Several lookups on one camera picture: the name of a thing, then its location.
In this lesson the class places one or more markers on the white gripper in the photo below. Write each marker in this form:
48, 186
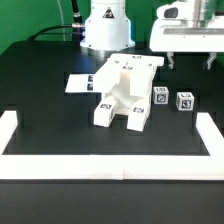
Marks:
188, 26

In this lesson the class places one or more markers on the white U-shaped fence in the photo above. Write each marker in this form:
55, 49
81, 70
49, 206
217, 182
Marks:
124, 167

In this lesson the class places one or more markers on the white chair back frame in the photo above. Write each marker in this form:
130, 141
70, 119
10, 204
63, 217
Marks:
107, 76

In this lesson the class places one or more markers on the white chair seat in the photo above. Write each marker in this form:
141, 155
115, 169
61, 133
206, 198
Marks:
125, 93

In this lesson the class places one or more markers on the white marker sheet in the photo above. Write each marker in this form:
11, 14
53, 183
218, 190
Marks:
79, 83

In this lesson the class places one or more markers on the small white marker cube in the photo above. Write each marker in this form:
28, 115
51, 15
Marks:
160, 95

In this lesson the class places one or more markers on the right white marker cube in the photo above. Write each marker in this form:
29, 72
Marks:
184, 101

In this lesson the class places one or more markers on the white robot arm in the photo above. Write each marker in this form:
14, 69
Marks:
108, 29

